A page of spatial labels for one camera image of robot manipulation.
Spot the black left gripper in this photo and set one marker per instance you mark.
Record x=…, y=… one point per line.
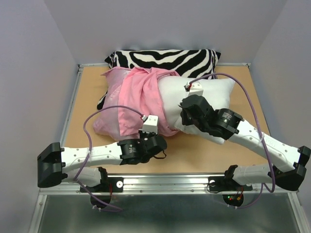
x=142, y=134

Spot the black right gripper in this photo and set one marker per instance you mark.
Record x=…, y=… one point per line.
x=185, y=120

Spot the white pillow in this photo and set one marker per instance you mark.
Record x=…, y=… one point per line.
x=216, y=92

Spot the pink floral satin pillowcase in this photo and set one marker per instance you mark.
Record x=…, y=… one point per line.
x=130, y=92

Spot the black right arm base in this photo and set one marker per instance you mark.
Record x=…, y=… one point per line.
x=225, y=183

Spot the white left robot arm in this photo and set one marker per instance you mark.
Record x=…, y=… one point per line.
x=56, y=164

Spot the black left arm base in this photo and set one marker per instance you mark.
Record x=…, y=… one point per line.
x=108, y=185

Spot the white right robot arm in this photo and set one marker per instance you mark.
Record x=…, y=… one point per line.
x=286, y=165

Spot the zebra print pillow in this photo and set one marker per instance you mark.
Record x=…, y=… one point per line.
x=187, y=63

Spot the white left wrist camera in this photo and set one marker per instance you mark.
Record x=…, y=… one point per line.
x=150, y=124

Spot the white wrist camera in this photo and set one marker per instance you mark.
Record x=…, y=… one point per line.
x=150, y=124
x=194, y=88

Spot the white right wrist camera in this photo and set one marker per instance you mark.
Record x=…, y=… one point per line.
x=194, y=88

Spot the aluminium mounting rail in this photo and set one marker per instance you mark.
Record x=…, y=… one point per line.
x=158, y=184

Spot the aluminium table frame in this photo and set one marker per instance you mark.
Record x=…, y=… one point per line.
x=70, y=107

